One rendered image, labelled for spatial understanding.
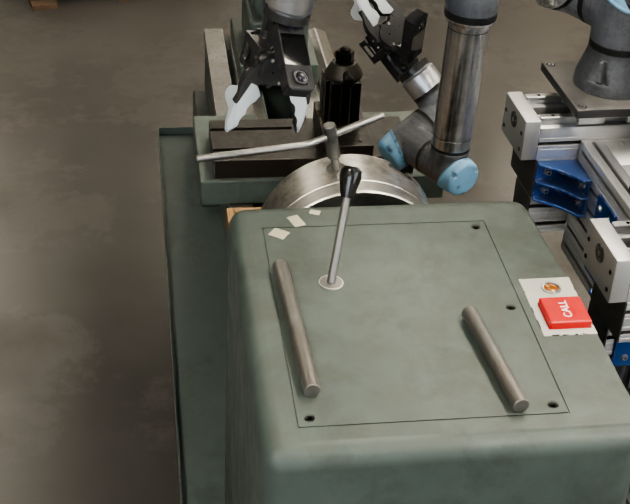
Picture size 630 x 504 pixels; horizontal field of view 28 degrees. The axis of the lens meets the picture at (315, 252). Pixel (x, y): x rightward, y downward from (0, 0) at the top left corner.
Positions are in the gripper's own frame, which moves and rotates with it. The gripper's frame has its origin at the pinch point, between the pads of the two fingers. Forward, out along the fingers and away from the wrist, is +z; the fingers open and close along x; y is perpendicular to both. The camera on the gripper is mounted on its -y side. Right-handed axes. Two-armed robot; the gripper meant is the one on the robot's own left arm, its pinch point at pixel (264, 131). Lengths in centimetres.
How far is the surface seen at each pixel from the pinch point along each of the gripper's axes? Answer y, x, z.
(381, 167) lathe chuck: 1.1, -24.2, 7.6
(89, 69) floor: 291, -74, 142
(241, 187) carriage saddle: 50, -25, 43
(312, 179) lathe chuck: 2.5, -12.5, 10.7
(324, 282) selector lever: -29.4, 0.7, 7.5
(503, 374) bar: -58, -11, 2
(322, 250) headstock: -21.7, -2.5, 7.6
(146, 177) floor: 201, -69, 137
